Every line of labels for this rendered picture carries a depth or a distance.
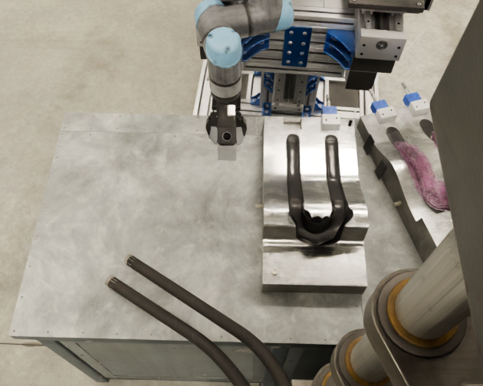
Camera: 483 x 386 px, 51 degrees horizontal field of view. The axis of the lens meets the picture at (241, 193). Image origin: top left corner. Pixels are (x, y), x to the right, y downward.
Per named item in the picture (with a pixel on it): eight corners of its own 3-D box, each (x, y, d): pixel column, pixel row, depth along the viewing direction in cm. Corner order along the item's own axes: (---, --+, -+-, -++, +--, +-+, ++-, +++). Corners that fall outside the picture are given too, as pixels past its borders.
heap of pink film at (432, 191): (386, 143, 147) (393, 127, 140) (442, 130, 150) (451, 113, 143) (426, 220, 135) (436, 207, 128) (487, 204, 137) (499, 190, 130)
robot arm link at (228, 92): (241, 87, 114) (205, 86, 114) (241, 100, 118) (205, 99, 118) (241, 63, 118) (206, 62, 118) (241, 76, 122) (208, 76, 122)
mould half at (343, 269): (262, 134, 156) (264, 106, 144) (347, 136, 156) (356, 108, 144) (261, 291, 131) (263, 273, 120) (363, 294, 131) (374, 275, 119)
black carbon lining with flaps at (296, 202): (284, 137, 147) (287, 117, 139) (340, 139, 147) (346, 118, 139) (286, 248, 130) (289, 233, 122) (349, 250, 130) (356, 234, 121)
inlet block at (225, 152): (220, 122, 146) (219, 110, 141) (238, 122, 146) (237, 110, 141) (218, 160, 139) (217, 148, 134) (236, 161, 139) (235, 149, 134)
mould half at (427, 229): (356, 127, 157) (363, 104, 148) (433, 109, 161) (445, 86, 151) (428, 274, 134) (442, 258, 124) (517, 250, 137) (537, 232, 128)
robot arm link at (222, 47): (236, 19, 109) (246, 47, 105) (236, 57, 119) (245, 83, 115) (200, 26, 108) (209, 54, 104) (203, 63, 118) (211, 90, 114)
